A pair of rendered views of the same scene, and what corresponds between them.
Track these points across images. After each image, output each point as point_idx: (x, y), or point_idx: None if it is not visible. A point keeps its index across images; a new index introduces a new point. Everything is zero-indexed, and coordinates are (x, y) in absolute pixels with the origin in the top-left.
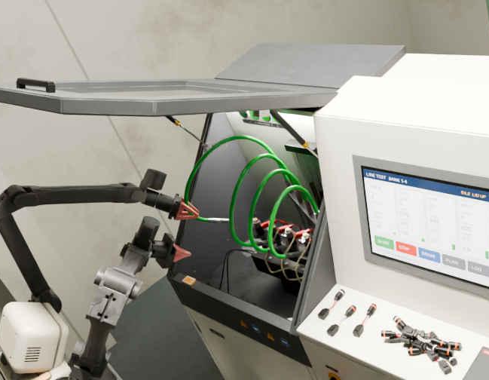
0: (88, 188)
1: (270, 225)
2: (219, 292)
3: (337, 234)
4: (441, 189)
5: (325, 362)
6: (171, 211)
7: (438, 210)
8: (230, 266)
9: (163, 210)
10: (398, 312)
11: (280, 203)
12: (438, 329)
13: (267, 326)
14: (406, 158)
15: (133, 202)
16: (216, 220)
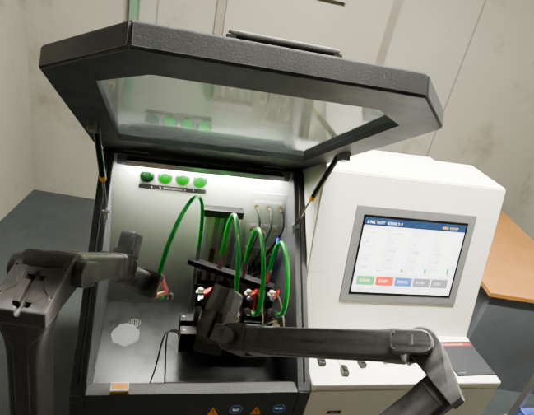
0: (107, 254)
1: (289, 280)
2: (177, 384)
3: (316, 282)
4: (428, 227)
5: (329, 408)
6: (157, 286)
7: (421, 244)
8: (111, 362)
9: (138, 288)
10: None
11: None
12: None
13: (265, 397)
14: (406, 206)
15: (128, 277)
16: (167, 296)
